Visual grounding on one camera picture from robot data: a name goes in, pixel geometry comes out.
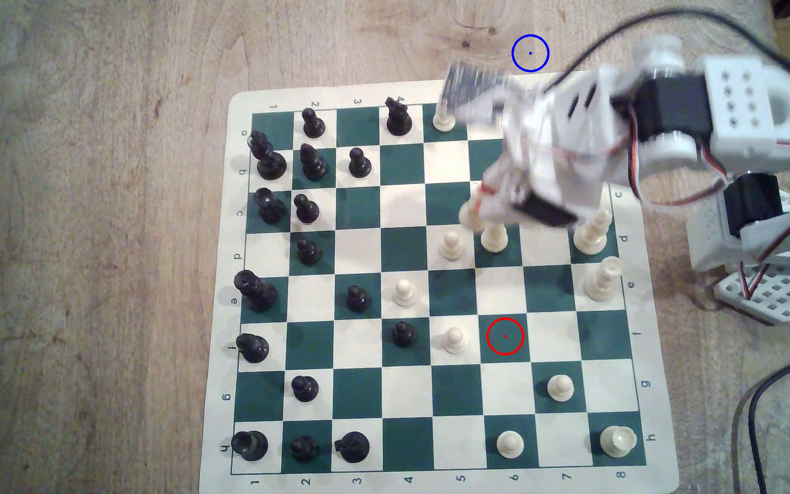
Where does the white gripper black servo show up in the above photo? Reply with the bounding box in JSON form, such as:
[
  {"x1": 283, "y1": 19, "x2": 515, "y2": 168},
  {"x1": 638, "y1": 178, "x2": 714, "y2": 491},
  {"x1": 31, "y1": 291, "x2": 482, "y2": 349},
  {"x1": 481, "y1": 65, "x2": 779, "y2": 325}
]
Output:
[{"x1": 479, "y1": 69, "x2": 632, "y2": 231}]

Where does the green white chessboard mat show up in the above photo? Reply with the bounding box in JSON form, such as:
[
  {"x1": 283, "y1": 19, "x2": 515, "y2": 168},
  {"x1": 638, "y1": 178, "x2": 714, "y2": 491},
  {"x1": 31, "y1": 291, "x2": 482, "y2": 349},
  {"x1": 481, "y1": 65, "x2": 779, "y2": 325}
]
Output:
[{"x1": 199, "y1": 81, "x2": 680, "y2": 494}]

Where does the white chess queen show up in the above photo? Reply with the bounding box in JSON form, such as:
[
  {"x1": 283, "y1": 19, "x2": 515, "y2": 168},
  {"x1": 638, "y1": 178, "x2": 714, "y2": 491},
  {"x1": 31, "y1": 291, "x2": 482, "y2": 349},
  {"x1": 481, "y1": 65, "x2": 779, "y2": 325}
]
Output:
[{"x1": 573, "y1": 209, "x2": 613, "y2": 255}]

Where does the black chess knight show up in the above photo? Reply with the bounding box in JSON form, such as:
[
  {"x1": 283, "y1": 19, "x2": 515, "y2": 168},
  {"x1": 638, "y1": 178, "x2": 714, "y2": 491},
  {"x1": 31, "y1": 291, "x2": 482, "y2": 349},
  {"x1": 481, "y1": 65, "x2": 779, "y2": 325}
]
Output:
[
  {"x1": 334, "y1": 431, "x2": 371, "y2": 463},
  {"x1": 384, "y1": 96, "x2": 414, "y2": 136}
]

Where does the white perforated base plate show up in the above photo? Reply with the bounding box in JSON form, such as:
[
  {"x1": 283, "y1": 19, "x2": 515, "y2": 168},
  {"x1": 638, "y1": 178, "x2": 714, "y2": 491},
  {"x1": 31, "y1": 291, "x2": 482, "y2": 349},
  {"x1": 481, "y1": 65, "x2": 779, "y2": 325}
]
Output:
[{"x1": 714, "y1": 264, "x2": 790, "y2": 327}]

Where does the black camera cable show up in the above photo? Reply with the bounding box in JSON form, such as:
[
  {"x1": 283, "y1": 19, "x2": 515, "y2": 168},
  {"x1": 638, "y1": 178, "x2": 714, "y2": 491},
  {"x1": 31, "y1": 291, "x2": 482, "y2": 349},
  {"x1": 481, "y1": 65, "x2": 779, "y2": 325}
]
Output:
[{"x1": 544, "y1": 8, "x2": 790, "y2": 93}]

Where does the white chess rook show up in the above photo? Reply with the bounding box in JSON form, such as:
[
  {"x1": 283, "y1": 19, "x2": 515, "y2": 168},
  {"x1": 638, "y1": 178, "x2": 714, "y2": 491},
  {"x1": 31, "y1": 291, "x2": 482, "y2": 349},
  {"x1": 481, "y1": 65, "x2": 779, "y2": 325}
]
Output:
[{"x1": 601, "y1": 425, "x2": 638, "y2": 459}]

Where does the black chess rook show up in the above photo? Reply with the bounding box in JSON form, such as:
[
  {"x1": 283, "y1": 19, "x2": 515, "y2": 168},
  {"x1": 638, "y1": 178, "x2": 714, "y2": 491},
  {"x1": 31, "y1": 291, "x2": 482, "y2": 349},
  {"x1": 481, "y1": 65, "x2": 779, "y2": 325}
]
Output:
[
  {"x1": 254, "y1": 188, "x2": 288, "y2": 225},
  {"x1": 231, "y1": 430, "x2": 270, "y2": 462}
]

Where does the black chess bishop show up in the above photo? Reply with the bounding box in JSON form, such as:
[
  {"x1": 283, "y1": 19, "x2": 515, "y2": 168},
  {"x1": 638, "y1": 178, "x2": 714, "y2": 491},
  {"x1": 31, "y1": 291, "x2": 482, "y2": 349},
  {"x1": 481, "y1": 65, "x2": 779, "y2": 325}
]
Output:
[
  {"x1": 298, "y1": 143, "x2": 329, "y2": 182},
  {"x1": 236, "y1": 333, "x2": 270, "y2": 364}
]

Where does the black chess queen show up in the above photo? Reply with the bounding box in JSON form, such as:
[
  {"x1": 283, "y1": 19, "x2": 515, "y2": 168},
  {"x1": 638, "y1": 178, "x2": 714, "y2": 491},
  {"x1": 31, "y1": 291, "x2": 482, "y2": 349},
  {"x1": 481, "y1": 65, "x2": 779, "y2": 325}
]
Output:
[{"x1": 233, "y1": 269, "x2": 278, "y2": 313}]

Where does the white chess king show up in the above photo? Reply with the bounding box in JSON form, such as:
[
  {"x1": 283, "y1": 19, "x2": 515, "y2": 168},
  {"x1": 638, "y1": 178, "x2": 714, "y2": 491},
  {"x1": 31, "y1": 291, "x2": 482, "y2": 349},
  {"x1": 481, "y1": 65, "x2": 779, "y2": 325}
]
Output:
[{"x1": 583, "y1": 256, "x2": 624, "y2": 302}]

